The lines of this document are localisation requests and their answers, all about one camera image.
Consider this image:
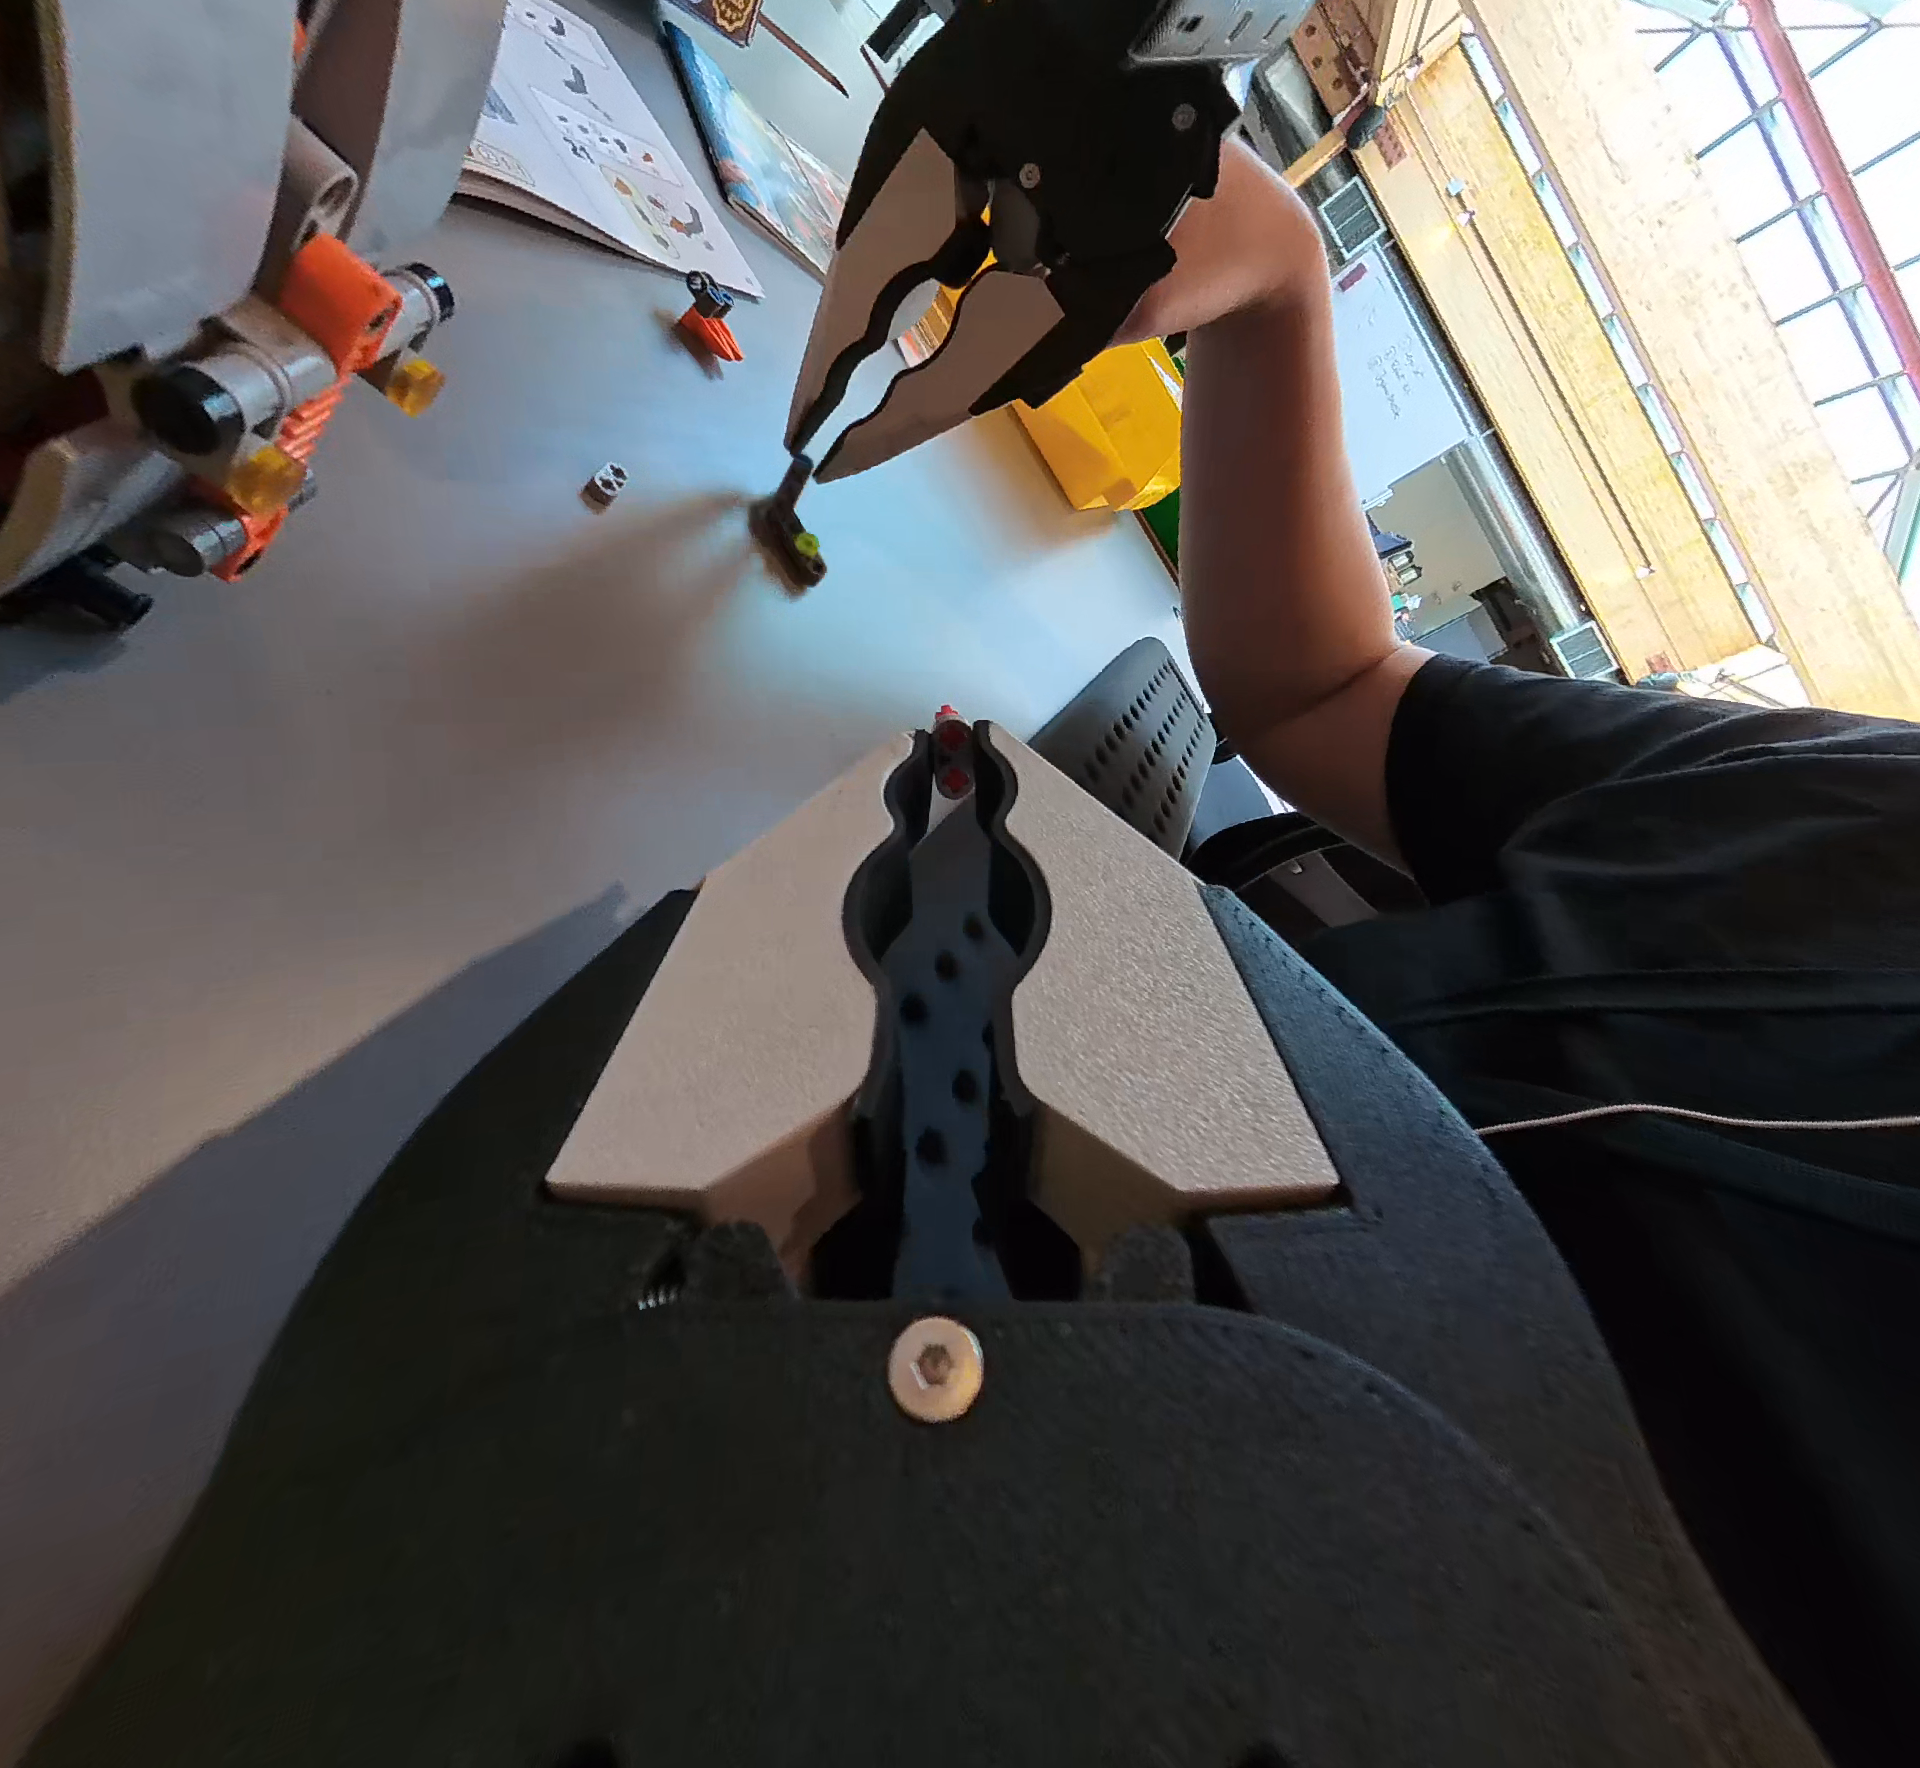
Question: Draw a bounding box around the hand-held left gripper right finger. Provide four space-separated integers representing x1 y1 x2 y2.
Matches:
968 720 1342 1298

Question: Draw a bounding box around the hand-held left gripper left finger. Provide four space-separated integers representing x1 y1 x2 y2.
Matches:
544 729 940 1298

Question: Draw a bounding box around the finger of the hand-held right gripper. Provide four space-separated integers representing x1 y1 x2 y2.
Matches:
806 269 1068 486
784 133 991 456

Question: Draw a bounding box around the person's right forearm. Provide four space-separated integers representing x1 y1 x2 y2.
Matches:
1118 133 1441 878

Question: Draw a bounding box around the grey desk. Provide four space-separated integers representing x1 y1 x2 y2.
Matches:
0 0 1202 1756

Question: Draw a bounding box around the blue cover booklet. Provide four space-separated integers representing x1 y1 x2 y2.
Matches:
661 21 854 280

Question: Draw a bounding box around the yellow plastic bin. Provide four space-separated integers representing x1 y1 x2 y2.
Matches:
901 289 1188 512

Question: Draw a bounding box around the small orange brick piece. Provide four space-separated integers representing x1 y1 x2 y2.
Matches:
671 270 748 367

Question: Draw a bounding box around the green plastic bin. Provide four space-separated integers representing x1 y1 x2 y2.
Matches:
1128 342 1190 585

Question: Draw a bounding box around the open instruction booklet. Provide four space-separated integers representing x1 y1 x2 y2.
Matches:
450 0 769 303

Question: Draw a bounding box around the black perforated office chair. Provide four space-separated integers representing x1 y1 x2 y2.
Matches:
1027 635 1428 931

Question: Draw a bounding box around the whiteboard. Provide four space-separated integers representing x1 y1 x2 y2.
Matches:
1328 244 1486 508

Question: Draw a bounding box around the person's black shirt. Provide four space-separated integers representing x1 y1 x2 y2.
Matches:
1305 650 1920 1768

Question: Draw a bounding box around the red pipe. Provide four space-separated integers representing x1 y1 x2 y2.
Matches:
1673 0 1920 382

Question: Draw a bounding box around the grey orange brick robot model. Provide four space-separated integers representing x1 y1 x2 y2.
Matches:
0 0 528 638

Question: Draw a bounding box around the white wired earphone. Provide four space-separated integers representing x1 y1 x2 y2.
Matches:
1477 1103 1920 1140

